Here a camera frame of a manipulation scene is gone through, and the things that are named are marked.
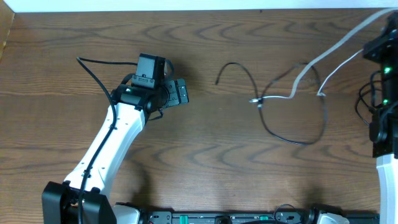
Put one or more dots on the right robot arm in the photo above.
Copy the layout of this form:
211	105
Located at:
383	127

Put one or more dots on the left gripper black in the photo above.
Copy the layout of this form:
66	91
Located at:
179	92

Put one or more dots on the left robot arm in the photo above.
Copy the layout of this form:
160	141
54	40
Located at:
83	196

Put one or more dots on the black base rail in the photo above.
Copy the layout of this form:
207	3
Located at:
217	217

